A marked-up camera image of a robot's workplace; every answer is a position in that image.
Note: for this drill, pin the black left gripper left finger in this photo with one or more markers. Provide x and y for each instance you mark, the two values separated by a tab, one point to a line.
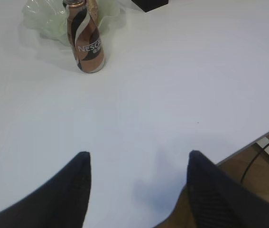
61	202

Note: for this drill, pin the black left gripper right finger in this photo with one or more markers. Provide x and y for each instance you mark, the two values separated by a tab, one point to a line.
217	201

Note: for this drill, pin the brown Nescafe coffee bottle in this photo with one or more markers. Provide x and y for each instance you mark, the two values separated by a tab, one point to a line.
84	37

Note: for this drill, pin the sugared bread roll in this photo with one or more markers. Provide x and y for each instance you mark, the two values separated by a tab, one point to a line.
93	9

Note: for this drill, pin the green wavy glass plate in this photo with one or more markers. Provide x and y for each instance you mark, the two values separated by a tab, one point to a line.
48	17

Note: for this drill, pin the black mesh pen holder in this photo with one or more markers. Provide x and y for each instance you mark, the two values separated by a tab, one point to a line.
148	5

